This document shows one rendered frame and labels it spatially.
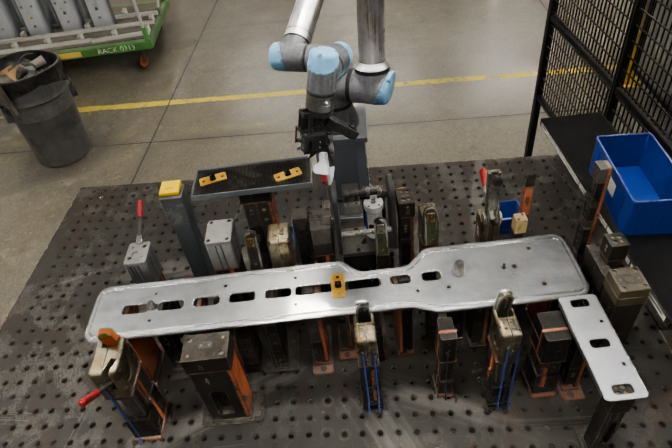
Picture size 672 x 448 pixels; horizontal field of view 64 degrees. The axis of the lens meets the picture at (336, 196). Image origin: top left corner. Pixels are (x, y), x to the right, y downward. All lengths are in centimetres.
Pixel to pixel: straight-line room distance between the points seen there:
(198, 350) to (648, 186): 140
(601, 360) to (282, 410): 87
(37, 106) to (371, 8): 281
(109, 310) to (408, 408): 90
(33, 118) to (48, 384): 242
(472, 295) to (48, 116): 324
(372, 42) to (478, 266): 75
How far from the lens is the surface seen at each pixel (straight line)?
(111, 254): 231
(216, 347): 145
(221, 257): 162
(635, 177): 191
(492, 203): 160
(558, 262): 162
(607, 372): 145
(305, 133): 142
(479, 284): 153
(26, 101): 403
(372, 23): 172
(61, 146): 423
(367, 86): 177
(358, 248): 166
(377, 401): 163
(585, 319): 152
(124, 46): 522
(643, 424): 177
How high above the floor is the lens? 218
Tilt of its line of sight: 41 degrees down
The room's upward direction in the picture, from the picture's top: 8 degrees counter-clockwise
